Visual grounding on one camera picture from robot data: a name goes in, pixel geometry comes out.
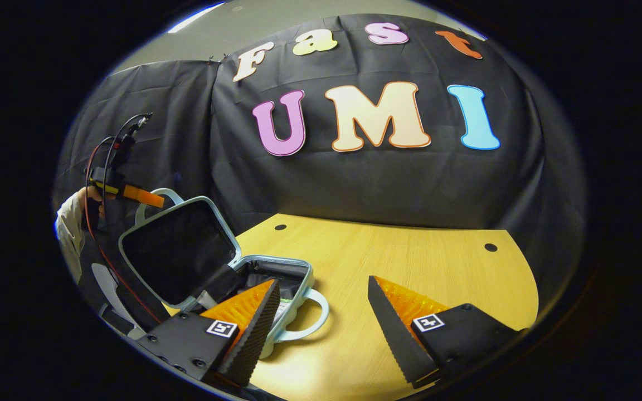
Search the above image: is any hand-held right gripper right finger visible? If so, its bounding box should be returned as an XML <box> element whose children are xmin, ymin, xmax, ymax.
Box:
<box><xmin>367</xmin><ymin>275</ymin><xmax>525</xmax><ymax>390</ymax></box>

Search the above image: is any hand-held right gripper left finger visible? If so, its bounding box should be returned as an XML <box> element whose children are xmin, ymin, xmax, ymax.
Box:
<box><xmin>136</xmin><ymin>278</ymin><xmax>281</xmax><ymax>388</ymax></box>

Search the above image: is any white tube with green cap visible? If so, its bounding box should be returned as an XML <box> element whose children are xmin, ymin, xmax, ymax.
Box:
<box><xmin>274</xmin><ymin>300</ymin><xmax>295</xmax><ymax>327</ymax></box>

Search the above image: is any light blue suitcase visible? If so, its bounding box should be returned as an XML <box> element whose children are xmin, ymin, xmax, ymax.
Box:
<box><xmin>119</xmin><ymin>188</ymin><xmax>330</xmax><ymax>358</ymax></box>

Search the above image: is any black backdrop cloth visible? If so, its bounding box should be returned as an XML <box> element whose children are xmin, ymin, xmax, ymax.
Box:
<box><xmin>53</xmin><ymin>14</ymin><xmax>588</xmax><ymax>335</ymax></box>

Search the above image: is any black cable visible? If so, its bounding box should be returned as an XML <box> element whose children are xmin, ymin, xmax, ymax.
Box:
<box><xmin>100</xmin><ymin>113</ymin><xmax>154</xmax><ymax>223</ymax></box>

